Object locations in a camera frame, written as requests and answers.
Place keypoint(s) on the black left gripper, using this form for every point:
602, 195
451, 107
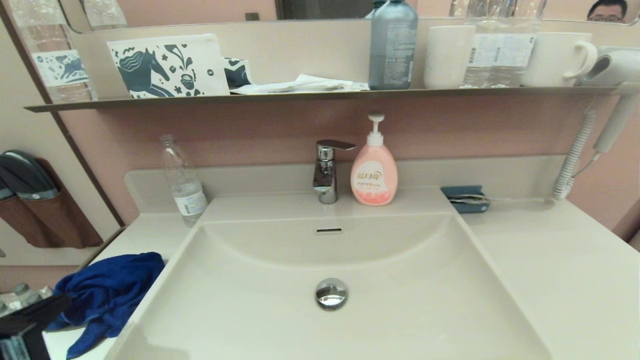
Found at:
35, 345

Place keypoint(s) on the blue terry cleaning cloth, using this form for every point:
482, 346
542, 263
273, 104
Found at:
110, 290

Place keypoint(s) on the chrome faucet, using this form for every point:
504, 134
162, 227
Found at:
326, 180

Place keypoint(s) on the white ceramic sink basin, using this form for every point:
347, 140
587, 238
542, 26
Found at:
425, 300

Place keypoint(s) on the small bottle grey cap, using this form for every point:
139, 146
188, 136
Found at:
21, 289
36, 296

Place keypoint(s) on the slim clear plastic water bottle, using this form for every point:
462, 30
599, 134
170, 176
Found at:
187, 195

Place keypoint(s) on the clear bottle horse print label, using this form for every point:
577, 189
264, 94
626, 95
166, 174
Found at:
55, 65

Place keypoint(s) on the large horse print pouch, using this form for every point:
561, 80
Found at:
165, 65

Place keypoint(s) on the chrome drain stopper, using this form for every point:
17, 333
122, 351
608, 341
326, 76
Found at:
331, 294

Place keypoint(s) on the small horse print pouch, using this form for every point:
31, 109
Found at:
237, 72

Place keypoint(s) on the white paper packets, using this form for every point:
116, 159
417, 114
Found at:
305, 84

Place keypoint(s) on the pink soap pump bottle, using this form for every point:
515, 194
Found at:
374, 175

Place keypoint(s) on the blue plastic holder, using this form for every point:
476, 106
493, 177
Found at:
462, 191

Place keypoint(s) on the grey plastic bottle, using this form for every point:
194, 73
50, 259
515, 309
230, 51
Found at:
393, 50

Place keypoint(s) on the silver metal clip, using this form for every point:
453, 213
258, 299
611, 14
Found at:
470, 199

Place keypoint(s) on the white hair dryer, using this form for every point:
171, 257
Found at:
620, 67

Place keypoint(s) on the brown wall pouch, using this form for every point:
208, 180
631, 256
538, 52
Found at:
60, 220

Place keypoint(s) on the wall mirror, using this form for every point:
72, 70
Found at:
200, 10

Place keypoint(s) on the metal wall shelf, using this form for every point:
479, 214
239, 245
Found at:
320, 94

